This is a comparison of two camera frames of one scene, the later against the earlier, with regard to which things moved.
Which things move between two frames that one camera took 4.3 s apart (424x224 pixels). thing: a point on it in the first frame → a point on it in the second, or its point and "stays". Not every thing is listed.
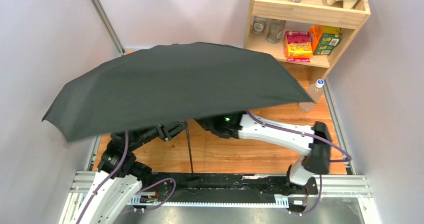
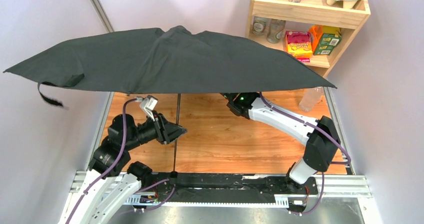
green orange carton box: x=324 y=39 stays
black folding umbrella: x=181 y=82 → x=164 y=59
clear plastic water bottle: x=315 y=91 stays
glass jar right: x=275 y=28 stays
